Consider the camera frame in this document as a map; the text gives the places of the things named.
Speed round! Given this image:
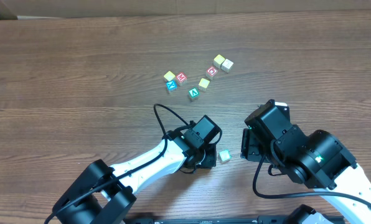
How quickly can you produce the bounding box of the green F wooden block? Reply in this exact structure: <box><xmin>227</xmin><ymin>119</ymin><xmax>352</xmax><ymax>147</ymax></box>
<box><xmin>219</xmin><ymin>150</ymin><xmax>232</xmax><ymax>162</ymax></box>

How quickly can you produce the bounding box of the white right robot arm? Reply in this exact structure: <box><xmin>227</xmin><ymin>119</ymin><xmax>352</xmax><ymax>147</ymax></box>
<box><xmin>241</xmin><ymin>100</ymin><xmax>371</xmax><ymax>223</ymax></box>

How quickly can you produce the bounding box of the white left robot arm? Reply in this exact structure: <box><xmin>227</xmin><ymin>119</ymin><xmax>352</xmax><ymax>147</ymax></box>
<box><xmin>52</xmin><ymin>116</ymin><xmax>222</xmax><ymax>224</ymax></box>

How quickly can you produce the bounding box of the green V wooden block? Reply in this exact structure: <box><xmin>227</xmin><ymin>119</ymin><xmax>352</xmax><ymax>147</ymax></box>
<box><xmin>188</xmin><ymin>88</ymin><xmax>200</xmax><ymax>101</ymax></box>

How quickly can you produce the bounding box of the yellow wooden block middle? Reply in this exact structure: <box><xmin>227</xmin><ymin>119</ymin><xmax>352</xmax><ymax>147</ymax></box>
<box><xmin>198</xmin><ymin>78</ymin><xmax>210</xmax><ymax>91</ymax></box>

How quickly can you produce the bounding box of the yellow wooden block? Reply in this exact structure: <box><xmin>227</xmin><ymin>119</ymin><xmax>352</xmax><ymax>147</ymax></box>
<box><xmin>198</xmin><ymin>78</ymin><xmax>210</xmax><ymax>91</ymax></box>
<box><xmin>163</xmin><ymin>71</ymin><xmax>176</xmax><ymax>82</ymax></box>
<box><xmin>213</xmin><ymin>54</ymin><xmax>225</xmax><ymax>68</ymax></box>

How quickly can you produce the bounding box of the blue X wooden block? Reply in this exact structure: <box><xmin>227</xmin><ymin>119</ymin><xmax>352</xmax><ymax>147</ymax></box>
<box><xmin>166</xmin><ymin>80</ymin><xmax>177</xmax><ymax>94</ymax></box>

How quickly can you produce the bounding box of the plain wooden block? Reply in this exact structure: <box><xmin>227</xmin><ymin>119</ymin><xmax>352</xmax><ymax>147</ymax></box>
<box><xmin>220</xmin><ymin>58</ymin><xmax>234</xmax><ymax>73</ymax></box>

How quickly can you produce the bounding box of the red C wooden block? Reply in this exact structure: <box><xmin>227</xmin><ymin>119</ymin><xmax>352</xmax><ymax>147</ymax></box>
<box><xmin>206</xmin><ymin>66</ymin><xmax>218</xmax><ymax>80</ymax></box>

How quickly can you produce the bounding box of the red M wooden block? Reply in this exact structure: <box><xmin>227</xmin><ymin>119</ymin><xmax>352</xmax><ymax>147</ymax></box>
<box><xmin>176</xmin><ymin>72</ymin><xmax>188</xmax><ymax>86</ymax></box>

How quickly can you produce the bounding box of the yellow wooden block left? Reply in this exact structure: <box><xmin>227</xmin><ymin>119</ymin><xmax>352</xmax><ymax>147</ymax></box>
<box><xmin>163</xmin><ymin>71</ymin><xmax>176</xmax><ymax>82</ymax></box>

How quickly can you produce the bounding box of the yellow wooden block top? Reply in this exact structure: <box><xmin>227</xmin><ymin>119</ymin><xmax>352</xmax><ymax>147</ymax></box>
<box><xmin>213</xmin><ymin>54</ymin><xmax>225</xmax><ymax>68</ymax></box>

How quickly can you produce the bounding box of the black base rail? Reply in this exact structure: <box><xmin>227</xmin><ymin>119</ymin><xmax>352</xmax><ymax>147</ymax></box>
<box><xmin>123</xmin><ymin>215</ymin><xmax>290</xmax><ymax>224</ymax></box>

